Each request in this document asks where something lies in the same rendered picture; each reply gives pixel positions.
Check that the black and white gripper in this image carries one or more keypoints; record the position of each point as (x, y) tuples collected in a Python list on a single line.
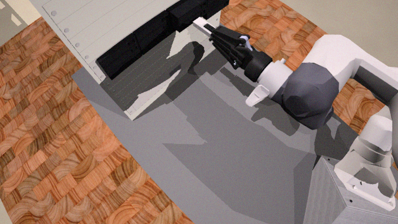
[(235, 47)]

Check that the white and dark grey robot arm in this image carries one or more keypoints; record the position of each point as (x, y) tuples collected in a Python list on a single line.
[(365, 169)]

